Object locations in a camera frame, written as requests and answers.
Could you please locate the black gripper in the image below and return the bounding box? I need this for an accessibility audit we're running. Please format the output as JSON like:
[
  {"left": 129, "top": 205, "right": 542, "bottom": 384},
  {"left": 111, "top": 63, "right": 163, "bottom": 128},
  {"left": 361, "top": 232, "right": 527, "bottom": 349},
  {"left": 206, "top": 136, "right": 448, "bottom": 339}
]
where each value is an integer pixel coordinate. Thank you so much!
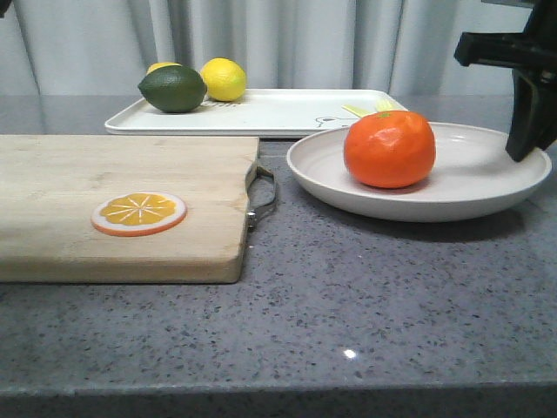
[{"left": 454, "top": 0, "right": 556, "bottom": 162}]

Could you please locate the beige round plate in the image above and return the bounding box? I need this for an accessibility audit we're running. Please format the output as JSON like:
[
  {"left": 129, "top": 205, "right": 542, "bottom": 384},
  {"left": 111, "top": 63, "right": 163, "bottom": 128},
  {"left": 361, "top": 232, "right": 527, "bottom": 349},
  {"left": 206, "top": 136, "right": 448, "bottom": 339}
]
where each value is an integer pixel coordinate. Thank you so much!
[{"left": 286, "top": 122, "right": 552, "bottom": 222}]

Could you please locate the orange mandarin fruit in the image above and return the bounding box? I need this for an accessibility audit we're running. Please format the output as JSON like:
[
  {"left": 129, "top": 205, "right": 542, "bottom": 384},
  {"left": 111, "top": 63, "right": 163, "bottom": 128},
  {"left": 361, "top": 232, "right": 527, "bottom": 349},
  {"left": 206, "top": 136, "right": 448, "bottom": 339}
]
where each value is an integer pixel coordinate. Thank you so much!
[{"left": 343, "top": 111, "right": 436, "bottom": 189}]

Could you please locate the white rectangular bear tray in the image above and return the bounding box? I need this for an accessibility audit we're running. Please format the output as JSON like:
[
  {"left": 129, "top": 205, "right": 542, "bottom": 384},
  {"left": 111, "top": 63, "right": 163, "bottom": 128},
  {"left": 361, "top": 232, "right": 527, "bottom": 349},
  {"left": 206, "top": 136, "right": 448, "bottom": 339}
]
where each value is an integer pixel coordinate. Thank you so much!
[{"left": 104, "top": 89, "right": 404, "bottom": 138}]

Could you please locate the yellow plastic fork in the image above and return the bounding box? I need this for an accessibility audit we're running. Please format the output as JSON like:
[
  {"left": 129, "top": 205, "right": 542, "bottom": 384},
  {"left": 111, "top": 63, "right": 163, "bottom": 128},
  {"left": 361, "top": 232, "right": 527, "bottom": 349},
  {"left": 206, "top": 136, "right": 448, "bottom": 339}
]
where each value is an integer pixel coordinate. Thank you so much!
[{"left": 375, "top": 99, "right": 398, "bottom": 112}]

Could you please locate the yellow plastic knife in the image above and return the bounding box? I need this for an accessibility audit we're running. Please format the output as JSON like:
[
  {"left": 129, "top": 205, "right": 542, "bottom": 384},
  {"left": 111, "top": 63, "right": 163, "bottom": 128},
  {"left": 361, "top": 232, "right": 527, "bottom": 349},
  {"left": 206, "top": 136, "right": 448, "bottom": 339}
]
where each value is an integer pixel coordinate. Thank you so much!
[{"left": 341, "top": 104, "right": 372, "bottom": 118}]

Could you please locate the yellow lemon front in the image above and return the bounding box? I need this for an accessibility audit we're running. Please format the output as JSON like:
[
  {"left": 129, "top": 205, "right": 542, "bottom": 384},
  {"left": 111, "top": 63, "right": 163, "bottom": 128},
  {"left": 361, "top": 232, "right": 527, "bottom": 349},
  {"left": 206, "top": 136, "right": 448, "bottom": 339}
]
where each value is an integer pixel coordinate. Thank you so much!
[{"left": 200, "top": 57, "right": 247, "bottom": 102}]

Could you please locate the green lime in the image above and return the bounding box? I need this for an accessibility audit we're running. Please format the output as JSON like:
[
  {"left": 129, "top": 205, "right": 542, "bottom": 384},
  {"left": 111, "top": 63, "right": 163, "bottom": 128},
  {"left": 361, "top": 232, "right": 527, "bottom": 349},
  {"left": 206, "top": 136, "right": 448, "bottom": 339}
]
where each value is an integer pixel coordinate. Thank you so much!
[{"left": 138, "top": 65, "right": 207, "bottom": 113}]

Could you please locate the yellow lemon behind lime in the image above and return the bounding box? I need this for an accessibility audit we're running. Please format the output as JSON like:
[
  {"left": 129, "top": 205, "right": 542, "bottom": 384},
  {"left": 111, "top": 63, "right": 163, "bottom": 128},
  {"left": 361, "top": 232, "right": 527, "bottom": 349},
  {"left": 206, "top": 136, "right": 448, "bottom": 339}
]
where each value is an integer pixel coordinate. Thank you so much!
[{"left": 146, "top": 62, "right": 180, "bottom": 74}]

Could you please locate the orange slice toy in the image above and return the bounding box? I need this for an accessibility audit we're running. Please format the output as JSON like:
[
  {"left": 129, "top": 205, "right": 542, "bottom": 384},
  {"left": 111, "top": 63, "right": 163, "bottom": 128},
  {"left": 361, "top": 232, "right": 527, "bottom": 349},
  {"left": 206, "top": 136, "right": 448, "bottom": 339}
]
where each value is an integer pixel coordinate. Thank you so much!
[{"left": 91, "top": 191, "right": 187, "bottom": 237}]

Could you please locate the wooden cutting board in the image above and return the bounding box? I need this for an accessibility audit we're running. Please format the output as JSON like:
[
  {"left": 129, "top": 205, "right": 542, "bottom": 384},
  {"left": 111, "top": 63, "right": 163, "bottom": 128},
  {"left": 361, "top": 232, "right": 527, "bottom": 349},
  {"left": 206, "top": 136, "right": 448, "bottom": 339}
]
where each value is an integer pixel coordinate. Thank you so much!
[{"left": 1, "top": 135, "right": 259, "bottom": 283}]

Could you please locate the grey curtain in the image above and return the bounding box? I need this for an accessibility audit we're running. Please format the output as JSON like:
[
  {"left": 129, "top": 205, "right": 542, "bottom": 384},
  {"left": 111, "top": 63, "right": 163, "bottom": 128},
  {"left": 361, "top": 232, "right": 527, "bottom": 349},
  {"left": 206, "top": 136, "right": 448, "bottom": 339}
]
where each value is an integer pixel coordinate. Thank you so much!
[{"left": 1, "top": 1, "right": 530, "bottom": 96}]

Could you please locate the metal cutting board handle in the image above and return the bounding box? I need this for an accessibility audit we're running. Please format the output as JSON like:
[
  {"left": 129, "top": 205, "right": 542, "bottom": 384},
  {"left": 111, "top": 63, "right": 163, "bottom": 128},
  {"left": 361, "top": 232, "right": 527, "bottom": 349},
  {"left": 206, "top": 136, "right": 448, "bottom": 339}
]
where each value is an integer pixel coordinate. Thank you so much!
[{"left": 245, "top": 164, "right": 279, "bottom": 232}]

